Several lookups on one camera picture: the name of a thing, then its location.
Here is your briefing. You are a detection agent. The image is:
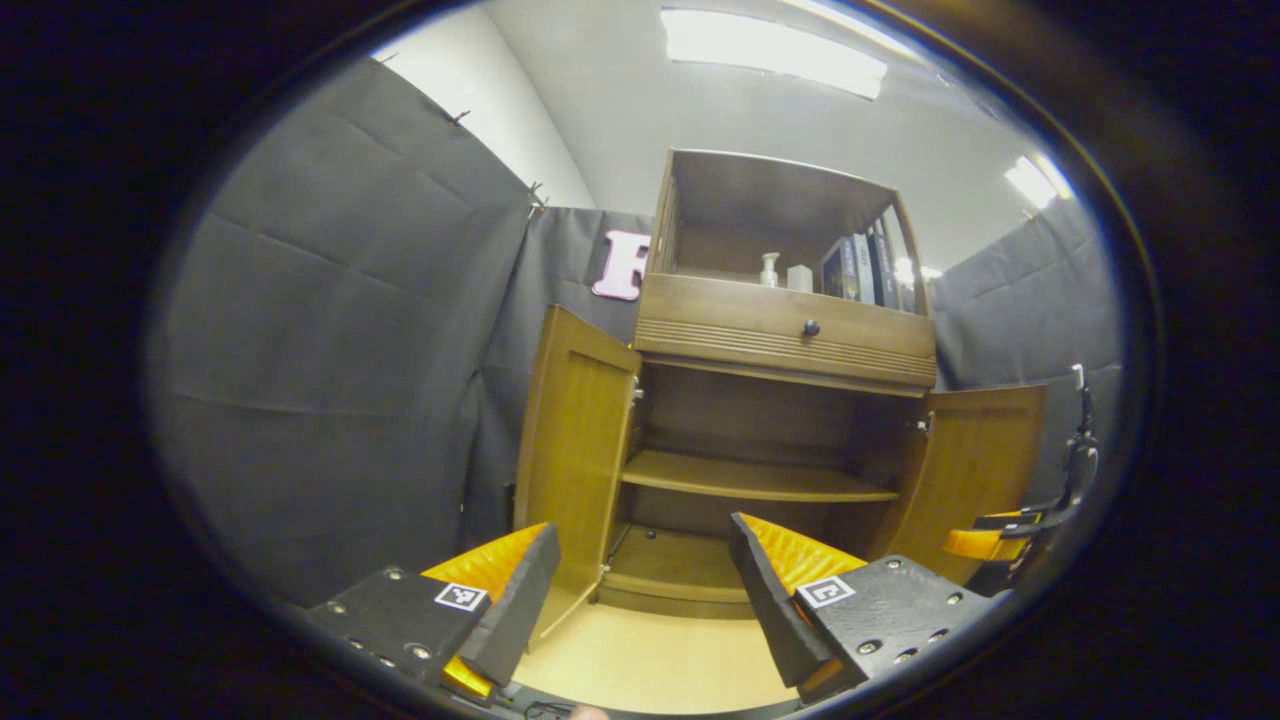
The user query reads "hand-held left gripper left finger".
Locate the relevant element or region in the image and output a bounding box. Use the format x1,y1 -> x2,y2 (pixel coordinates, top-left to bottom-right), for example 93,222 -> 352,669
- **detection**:
300,521 -> 562,708

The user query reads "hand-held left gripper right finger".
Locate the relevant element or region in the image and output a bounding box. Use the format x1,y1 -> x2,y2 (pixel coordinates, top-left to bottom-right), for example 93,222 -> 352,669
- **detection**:
730,511 -> 1003,704

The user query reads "wooden cabinet door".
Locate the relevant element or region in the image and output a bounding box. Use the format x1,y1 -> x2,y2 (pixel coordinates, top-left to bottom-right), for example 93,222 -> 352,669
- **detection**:
513,304 -> 644,642
868,384 -> 1047,587

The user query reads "wooden double-door shoe cabinet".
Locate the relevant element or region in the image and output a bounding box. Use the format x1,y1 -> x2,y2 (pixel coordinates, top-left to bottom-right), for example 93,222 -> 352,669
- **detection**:
513,147 -> 1047,643

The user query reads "wooden cabinet drawer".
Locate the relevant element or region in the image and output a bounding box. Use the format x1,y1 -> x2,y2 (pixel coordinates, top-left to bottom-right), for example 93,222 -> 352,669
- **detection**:
633,271 -> 939,392

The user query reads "wooden inner shelf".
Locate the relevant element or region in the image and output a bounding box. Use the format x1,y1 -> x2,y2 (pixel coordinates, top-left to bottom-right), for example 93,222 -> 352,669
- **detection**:
619,449 -> 900,504

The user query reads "small ceiling light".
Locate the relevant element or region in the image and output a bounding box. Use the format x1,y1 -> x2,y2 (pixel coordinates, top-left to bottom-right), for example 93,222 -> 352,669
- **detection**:
1004,152 -> 1077,212

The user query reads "grey spine book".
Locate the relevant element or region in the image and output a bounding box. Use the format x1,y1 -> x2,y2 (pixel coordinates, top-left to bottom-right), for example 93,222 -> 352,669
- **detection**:
851,233 -> 878,306

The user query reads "dark blue book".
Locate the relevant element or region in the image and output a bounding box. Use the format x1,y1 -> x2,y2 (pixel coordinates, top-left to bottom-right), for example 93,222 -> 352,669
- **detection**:
820,238 -> 859,302

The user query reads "large ceiling light panel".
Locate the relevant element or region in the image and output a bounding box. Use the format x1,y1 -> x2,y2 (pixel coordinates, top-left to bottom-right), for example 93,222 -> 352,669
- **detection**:
659,7 -> 890,102

